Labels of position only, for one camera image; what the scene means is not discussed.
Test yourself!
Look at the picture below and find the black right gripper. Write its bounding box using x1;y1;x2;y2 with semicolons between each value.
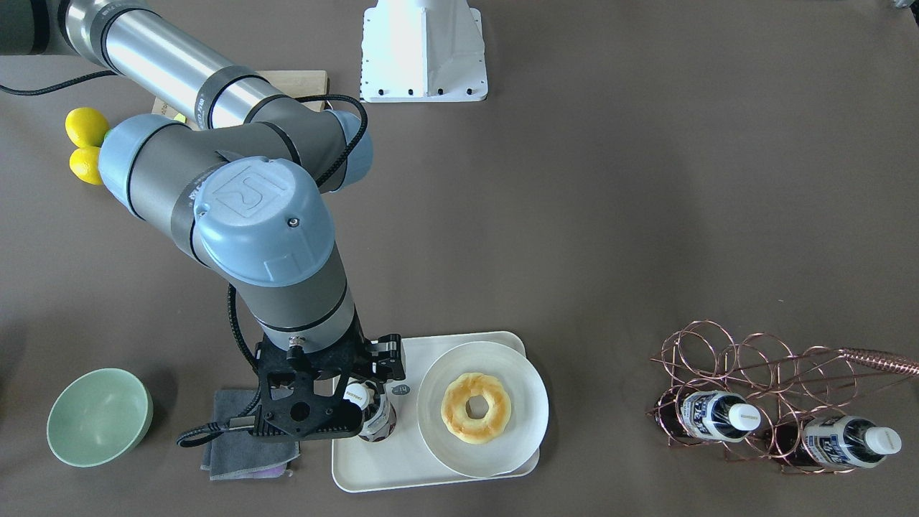
251;334;405;442

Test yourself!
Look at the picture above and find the tea bottle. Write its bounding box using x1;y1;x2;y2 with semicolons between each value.
654;390;761;442
345;381;397;442
764;416;902;471

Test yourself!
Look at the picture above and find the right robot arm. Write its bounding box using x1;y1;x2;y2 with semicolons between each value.
2;1;405;447

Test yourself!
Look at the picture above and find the beige rabbit tray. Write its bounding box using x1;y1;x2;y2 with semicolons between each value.
331;331;549;492

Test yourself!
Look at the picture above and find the grey folded cloth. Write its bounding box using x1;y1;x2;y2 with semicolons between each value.
200;389;301;481

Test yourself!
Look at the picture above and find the donut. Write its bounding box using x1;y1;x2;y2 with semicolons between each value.
440;372;513;444

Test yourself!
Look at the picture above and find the green bowl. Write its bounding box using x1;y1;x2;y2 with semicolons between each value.
46;368;152;467

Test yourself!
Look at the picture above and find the white plate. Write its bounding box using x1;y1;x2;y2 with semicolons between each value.
417;340;549;478

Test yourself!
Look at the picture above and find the wooden cutting board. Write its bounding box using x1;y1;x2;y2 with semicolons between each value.
151;70;329;124

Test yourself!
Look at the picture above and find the yellow lemon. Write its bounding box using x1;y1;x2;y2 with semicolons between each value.
69;146;104;185
65;107;111;148

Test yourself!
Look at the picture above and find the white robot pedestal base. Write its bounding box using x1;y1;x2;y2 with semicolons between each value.
359;1;489;103

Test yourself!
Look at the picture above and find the copper wire bottle rack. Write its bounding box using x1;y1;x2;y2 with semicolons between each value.
648;320;917;475

